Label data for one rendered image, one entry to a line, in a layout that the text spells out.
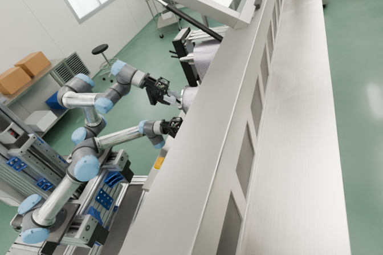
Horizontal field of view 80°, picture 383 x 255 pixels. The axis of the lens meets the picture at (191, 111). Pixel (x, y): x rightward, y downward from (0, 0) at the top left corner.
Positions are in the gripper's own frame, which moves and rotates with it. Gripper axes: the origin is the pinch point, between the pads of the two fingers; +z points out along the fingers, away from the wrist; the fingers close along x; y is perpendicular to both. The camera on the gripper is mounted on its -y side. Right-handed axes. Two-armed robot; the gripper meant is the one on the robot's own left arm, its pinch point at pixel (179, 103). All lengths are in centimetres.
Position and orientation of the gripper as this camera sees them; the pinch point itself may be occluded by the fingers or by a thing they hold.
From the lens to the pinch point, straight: 111.7
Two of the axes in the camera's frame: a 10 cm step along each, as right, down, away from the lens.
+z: 8.8, 4.7, 0.6
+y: 3.4, -5.5, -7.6
